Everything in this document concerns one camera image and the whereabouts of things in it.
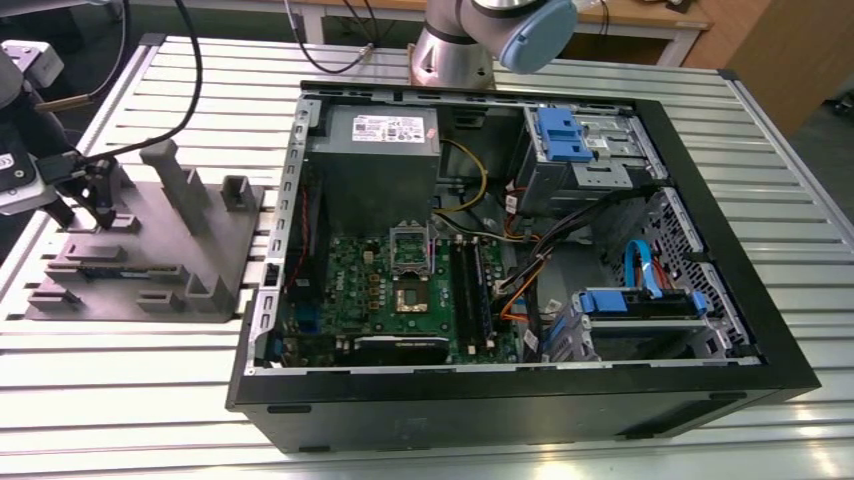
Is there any grey power supply unit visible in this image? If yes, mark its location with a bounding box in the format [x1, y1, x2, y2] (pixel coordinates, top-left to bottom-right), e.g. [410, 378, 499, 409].
[304, 103, 444, 229]

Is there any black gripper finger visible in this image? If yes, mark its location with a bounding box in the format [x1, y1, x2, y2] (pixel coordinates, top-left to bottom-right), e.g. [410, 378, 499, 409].
[83, 164, 121, 232]
[43, 189, 79, 227]

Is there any blue plastic drive carrier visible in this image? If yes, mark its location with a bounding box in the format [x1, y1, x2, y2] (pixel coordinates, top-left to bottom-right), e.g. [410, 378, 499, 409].
[535, 107, 596, 164]

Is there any orange SATA wire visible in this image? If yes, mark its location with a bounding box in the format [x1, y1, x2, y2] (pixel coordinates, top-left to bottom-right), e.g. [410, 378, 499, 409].
[498, 277, 546, 324]

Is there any green motherboard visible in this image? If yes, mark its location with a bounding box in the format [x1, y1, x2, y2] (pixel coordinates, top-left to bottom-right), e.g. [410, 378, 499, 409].
[269, 232, 528, 366]

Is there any hard disk in blue carrier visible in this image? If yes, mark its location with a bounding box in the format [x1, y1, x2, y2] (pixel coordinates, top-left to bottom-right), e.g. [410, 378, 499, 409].
[576, 288, 710, 321]

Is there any blue SATA wire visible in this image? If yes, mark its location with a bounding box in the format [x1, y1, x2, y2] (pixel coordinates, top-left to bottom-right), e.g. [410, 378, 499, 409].
[623, 238, 667, 301]

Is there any motherboard power wire bundle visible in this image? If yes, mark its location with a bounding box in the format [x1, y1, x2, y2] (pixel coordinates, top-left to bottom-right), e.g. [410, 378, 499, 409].
[432, 212, 542, 246]

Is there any SATA power wire bundle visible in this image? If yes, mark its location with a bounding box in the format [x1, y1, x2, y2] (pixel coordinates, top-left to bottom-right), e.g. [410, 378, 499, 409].
[492, 184, 668, 301]

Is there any black graphics card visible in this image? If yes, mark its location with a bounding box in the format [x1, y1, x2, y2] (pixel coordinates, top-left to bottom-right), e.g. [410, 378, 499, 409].
[332, 330, 452, 367]

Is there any black PC case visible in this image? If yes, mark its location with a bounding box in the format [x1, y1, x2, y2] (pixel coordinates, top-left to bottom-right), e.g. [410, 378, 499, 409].
[224, 79, 822, 455]

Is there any black RAM slot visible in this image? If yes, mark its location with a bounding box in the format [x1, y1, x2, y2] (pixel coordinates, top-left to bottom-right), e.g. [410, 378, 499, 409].
[468, 237, 491, 351]
[456, 237, 482, 352]
[450, 237, 475, 352]

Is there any yellow wire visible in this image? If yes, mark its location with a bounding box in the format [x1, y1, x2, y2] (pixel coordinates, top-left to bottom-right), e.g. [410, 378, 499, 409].
[431, 138, 490, 216]

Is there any cable with metal plug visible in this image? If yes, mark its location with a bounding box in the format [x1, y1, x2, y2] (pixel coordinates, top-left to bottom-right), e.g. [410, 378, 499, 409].
[283, 0, 375, 71]

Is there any RAM stick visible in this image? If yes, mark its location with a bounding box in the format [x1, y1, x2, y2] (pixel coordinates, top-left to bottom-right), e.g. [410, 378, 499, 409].
[75, 268, 179, 280]

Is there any metal socket cover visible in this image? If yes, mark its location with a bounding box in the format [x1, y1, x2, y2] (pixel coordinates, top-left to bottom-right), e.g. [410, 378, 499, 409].
[387, 218, 432, 281]

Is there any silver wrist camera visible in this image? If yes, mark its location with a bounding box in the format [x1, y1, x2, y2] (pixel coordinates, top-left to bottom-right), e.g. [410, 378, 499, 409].
[0, 40, 67, 89]

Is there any grey metal disk bay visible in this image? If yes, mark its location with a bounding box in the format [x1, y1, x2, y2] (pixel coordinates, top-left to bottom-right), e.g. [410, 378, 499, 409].
[546, 287, 753, 362]

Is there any wooden cabinet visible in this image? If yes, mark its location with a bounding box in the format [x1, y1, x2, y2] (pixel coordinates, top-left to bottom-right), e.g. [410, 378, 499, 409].
[683, 0, 854, 139]

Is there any grey metal drive cage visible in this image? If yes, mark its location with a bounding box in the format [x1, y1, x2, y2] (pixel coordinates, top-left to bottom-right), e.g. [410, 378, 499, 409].
[518, 103, 668, 217]

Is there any grey parts rack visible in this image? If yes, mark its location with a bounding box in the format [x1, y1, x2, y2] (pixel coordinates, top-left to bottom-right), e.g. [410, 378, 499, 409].
[23, 138, 268, 324]

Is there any black camera cable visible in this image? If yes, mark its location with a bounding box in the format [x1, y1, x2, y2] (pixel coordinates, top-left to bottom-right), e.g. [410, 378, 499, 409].
[72, 0, 205, 166]

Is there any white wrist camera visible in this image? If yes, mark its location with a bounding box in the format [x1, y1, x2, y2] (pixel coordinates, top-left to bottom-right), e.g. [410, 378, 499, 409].
[0, 142, 59, 217]

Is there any CPU socket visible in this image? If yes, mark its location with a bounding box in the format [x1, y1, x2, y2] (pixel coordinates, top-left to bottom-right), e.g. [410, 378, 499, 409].
[391, 279, 434, 316]

